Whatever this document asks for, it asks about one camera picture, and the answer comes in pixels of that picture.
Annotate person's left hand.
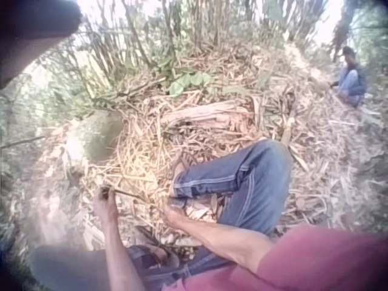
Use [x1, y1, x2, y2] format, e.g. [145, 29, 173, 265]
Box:
[92, 186, 119, 224]

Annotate person's right hand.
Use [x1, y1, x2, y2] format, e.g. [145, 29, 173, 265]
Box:
[162, 206, 190, 229]

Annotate thin dark stick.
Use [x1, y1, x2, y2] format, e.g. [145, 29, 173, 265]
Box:
[101, 186, 171, 210]

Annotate heap of dry plant stalks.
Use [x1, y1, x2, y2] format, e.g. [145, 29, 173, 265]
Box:
[36, 45, 386, 243]

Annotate mossy grey stone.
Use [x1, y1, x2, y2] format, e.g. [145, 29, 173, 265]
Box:
[67, 110, 125, 163]

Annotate person's legs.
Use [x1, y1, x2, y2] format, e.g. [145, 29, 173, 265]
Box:
[127, 138, 293, 291]

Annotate grey rounded object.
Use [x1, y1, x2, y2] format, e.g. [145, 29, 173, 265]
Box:
[28, 244, 109, 291]

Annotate dry split log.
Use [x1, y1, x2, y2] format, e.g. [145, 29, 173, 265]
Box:
[159, 100, 254, 129]

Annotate green broad-leaf plant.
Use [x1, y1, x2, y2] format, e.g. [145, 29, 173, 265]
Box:
[167, 70, 213, 97]

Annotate clump of bamboo stems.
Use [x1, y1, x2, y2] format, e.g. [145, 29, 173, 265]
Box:
[39, 0, 331, 101]

